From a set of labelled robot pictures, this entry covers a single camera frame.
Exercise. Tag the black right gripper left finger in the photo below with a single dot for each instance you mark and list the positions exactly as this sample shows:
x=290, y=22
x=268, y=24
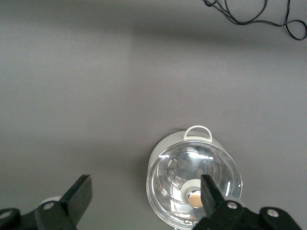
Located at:
x=74, y=203

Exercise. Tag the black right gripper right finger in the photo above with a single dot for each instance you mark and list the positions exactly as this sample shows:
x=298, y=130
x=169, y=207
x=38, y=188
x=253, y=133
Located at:
x=211, y=198

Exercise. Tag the glass lid with tan knob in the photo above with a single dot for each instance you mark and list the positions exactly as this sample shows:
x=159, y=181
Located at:
x=172, y=172

